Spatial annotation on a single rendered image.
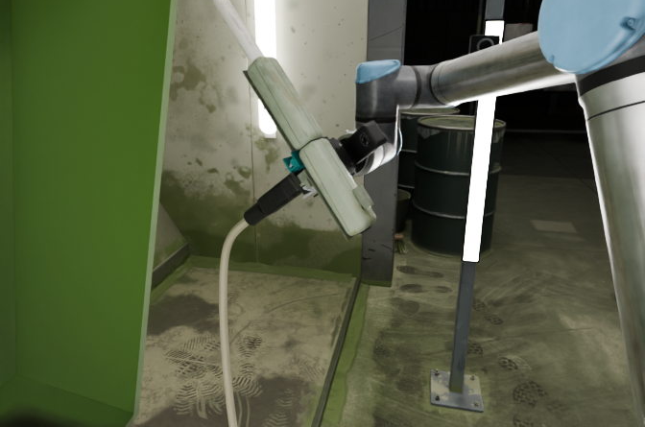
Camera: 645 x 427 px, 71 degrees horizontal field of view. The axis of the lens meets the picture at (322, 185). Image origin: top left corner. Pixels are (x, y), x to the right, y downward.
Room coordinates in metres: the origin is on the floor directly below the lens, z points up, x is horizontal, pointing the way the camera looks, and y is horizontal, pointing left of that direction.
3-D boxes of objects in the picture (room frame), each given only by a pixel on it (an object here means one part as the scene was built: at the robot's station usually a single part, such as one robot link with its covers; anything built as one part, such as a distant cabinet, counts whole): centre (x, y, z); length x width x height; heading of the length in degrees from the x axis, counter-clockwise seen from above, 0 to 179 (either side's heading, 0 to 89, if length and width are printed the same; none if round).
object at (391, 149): (0.96, -0.11, 1.15); 0.12 x 0.09 x 0.10; 150
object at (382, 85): (0.97, -0.12, 1.26); 0.12 x 0.09 x 0.12; 107
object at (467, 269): (1.54, -0.55, 0.82); 0.05 x 0.05 x 1.64; 78
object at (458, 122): (3.03, -0.93, 0.86); 0.54 x 0.54 x 0.01
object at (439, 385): (1.54, -0.55, 0.01); 0.20 x 0.20 x 0.01; 78
